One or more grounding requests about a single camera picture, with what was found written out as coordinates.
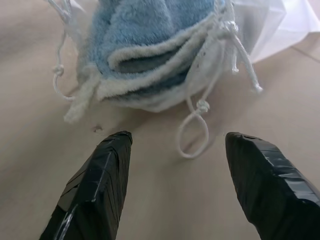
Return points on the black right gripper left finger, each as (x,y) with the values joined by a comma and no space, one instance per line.
(96,185)

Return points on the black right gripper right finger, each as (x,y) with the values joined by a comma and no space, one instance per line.
(270,185)

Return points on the blue and white fluffy towel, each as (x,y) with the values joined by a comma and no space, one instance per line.
(140,62)

